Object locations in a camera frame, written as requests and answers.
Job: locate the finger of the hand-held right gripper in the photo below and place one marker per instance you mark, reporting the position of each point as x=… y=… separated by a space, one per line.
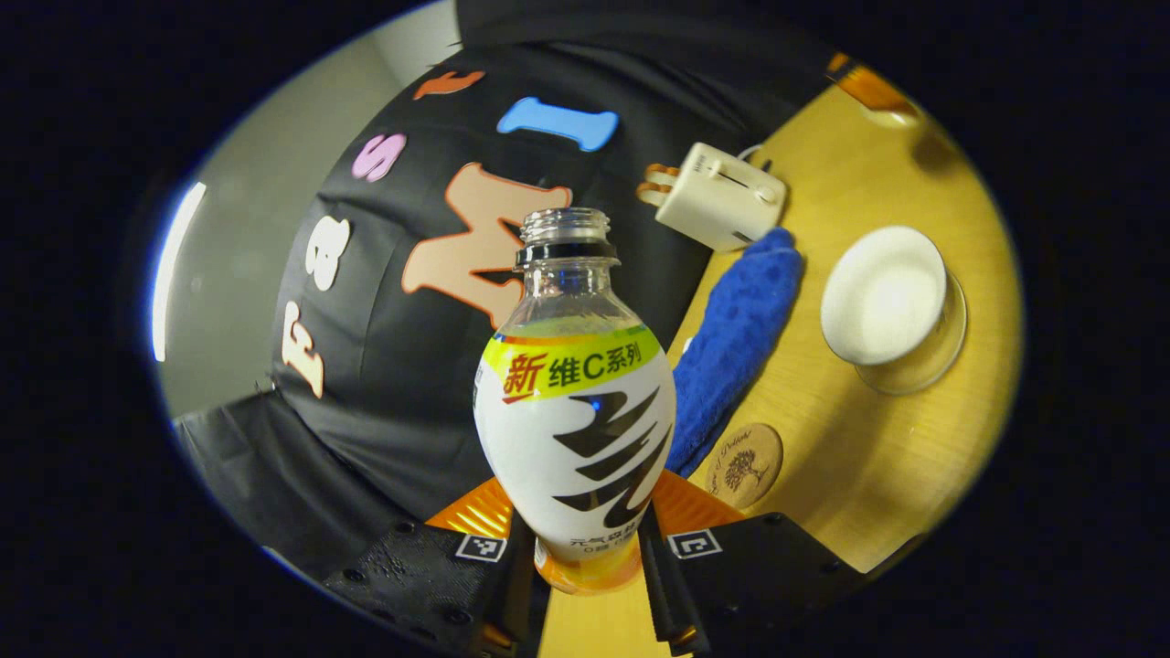
x=868 y=82

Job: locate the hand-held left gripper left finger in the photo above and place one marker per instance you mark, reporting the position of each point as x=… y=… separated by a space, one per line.
x=416 y=571

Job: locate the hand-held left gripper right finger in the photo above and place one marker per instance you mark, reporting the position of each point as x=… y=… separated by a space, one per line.
x=759 y=571

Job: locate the white teacup lid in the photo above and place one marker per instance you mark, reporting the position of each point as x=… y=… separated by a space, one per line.
x=891 y=116

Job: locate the round wooden coaster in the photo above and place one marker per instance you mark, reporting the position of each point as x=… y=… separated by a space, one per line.
x=745 y=466

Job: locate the clear labelled water bottle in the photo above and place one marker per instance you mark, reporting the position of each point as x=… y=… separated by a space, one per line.
x=576 y=439

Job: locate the white teacup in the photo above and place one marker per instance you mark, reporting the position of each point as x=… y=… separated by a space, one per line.
x=882 y=292

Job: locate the teacup saucer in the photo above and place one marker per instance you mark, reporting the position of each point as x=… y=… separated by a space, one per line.
x=923 y=375

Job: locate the white toaster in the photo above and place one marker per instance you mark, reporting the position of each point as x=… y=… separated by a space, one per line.
x=722 y=196

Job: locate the black backdrop cloth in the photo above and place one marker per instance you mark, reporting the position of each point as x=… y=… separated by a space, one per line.
x=393 y=384

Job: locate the toast slice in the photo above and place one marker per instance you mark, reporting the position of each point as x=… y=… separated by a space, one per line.
x=656 y=172
x=653 y=194

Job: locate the blue towel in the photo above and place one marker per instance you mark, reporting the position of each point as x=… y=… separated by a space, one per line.
x=740 y=338

